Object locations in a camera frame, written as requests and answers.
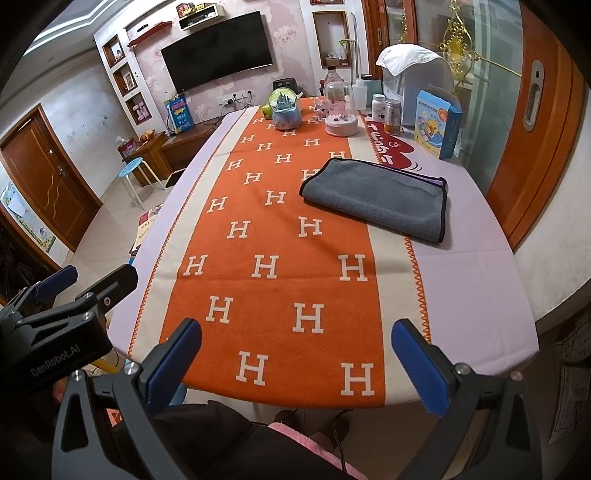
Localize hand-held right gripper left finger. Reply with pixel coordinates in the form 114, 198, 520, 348
51, 318, 204, 480

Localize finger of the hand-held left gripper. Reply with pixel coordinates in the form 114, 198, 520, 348
0, 265, 78, 320
74, 263, 140, 325

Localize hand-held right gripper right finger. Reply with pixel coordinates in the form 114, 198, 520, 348
392, 318, 544, 480

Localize grey towel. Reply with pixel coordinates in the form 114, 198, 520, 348
300, 158, 450, 244

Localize papers on floor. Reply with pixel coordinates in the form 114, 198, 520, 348
129, 203, 165, 256

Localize person's dark clothing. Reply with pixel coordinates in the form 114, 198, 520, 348
152, 399, 352, 480

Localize brown wooden door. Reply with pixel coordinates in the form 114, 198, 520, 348
0, 104, 103, 253

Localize lilac tablecloth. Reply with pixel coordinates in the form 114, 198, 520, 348
108, 99, 541, 407

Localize blue round stool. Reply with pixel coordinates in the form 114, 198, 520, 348
117, 157, 151, 206

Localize person's pink garment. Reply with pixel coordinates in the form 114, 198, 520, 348
268, 422, 371, 480

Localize wooden television cabinet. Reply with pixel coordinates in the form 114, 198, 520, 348
122, 124, 219, 188

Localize orange printed blanket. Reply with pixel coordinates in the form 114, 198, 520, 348
127, 96, 435, 409

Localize blue printed package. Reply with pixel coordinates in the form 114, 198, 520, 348
164, 95, 193, 136

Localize red printed cloth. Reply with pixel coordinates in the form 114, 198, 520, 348
360, 115, 423, 174

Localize castle snow globe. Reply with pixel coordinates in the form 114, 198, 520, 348
269, 88, 304, 132

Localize wooden sliding door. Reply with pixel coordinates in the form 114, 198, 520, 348
487, 0, 588, 253

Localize blue cartoon carton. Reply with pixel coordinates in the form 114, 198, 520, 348
412, 89, 463, 160

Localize black television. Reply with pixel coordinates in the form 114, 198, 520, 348
160, 10, 274, 92

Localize pink glass dome music box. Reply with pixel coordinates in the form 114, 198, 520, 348
323, 80, 359, 138

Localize white water dispenser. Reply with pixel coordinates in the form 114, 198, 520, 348
381, 55, 455, 127

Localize translucent white jug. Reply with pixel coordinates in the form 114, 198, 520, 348
353, 74, 383, 112

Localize clear plastic bottle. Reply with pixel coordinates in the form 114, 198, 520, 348
323, 65, 350, 100

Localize white cloth cover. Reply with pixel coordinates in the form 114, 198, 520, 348
375, 45, 446, 78

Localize gold door ornament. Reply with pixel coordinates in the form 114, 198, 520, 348
438, 0, 491, 71

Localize wall poster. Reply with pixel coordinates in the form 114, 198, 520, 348
0, 180, 57, 253

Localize wall niche shelving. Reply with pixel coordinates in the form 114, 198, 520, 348
102, 34, 153, 126

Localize red wall shelf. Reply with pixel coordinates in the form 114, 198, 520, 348
127, 21, 167, 47

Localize white wall shelf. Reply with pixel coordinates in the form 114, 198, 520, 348
178, 4, 218, 31

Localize silver door handle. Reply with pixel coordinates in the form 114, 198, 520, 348
524, 60, 546, 132

